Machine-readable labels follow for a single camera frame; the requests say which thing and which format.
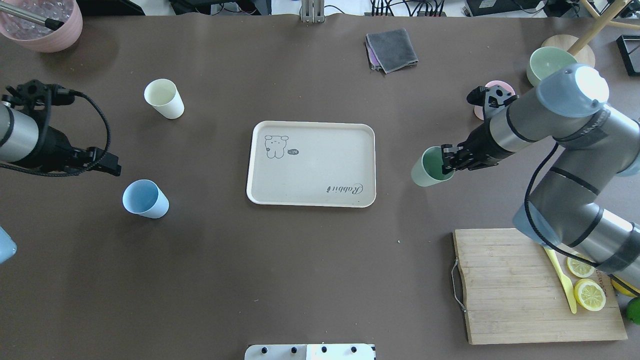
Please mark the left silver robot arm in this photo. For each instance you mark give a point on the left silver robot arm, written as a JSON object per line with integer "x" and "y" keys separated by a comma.
{"x": 28, "y": 143}

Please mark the green cup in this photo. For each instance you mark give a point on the green cup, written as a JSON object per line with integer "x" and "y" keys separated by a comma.
{"x": 428, "y": 169}

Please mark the aluminium frame post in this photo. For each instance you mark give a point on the aluminium frame post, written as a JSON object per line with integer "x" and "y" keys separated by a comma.
{"x": 312, "y": 11}

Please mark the yellow lemon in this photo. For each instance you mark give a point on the yellow lemon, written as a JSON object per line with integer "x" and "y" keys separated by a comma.
{"x": 624, "y": 287}

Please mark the blue cup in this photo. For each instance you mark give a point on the blue cup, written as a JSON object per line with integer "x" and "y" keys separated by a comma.
{"x": 144, "y": 198}

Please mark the lemon slice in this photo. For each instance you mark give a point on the lemon slice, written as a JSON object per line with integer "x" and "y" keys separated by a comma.
{"x": 589, "y": 295}
{"x": 579, "y": 267}

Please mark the pink bowl with ice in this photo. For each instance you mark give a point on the pink bowl with ice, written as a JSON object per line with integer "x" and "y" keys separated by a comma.
{"x": 44, "y": 40}

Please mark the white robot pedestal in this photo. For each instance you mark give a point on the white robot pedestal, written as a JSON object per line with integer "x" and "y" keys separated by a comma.
{"x": 311, "y": 351}

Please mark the wooden mug tree stand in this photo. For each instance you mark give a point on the wooden mug tree stand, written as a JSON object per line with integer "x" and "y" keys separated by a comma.
{"x": 577, "y": 43}

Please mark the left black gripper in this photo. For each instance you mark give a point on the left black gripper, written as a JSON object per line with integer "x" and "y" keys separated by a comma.
{"x": 54, "y": 146}

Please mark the cream rabbit tray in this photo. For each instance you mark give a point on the cream rabbit tray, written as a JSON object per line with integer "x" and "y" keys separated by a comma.
{"x": 312, "y": 164}

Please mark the grey folded cloth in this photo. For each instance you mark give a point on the grey folded cloth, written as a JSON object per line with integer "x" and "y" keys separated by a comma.
{"x": 389, "y": 51}

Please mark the cream cup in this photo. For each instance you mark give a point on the cream cup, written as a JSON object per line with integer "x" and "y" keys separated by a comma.
{"x": 164, "y": 97}

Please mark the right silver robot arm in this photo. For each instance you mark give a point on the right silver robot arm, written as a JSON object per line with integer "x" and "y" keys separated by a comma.
{"x": 599, "y": 143}

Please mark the yellow plastic knife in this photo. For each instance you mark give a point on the yellow plastic knife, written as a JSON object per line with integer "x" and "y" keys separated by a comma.
{"x": 566, "y": 283}

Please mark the wooden cutting board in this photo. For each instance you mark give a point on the wooden cutting board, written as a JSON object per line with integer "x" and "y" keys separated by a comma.
{"x": 512, "y": 294}

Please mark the black metal scoop handle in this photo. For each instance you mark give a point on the black metal scoop handle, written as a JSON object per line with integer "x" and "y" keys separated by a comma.
{"x": 38, "y": 19}

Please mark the green bowl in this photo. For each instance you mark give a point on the green bowl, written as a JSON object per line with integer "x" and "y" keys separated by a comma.
{"x": 545, "y": 61}

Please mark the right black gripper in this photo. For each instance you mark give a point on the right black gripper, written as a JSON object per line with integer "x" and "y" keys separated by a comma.
{"x": 480, "y": 142}

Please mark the green lime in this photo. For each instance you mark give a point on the green lime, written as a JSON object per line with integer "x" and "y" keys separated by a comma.
{"x": 632, "y": 311}

